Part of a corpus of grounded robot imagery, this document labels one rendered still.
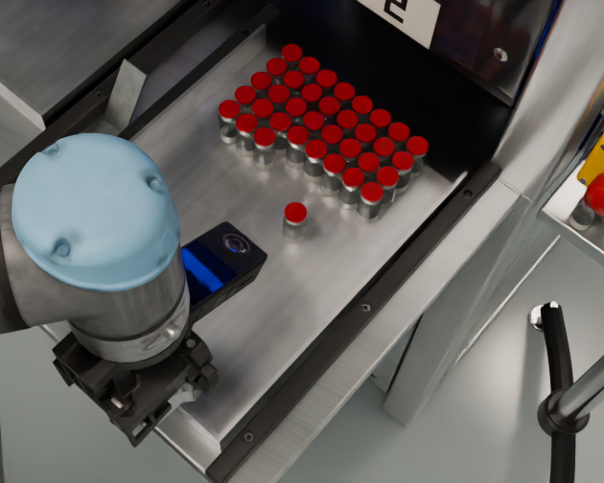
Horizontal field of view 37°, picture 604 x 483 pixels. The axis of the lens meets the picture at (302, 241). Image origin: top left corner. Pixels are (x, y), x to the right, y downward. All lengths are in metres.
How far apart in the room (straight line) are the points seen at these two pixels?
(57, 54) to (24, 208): 0.56
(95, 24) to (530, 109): 0.46
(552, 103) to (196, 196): 0.34
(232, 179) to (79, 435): 0.93
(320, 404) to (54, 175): 0.42
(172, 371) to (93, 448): 1.10
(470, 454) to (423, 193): 0.91
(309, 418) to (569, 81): 0.35
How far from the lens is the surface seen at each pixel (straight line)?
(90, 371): 0.58
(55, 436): 1.74
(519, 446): 1.76
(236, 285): 0.65
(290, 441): 0.80
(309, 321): 0.83
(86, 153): 0.45
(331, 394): 0.81
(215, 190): 0.88
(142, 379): 0.63
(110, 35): 1.00
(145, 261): 0.45
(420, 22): 0.84
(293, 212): 0.82
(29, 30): 1.02
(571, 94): 0.78
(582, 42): 0.74
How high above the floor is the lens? 1.66
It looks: 64 degrees down
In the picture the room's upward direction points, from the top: 5 degrees clockwise
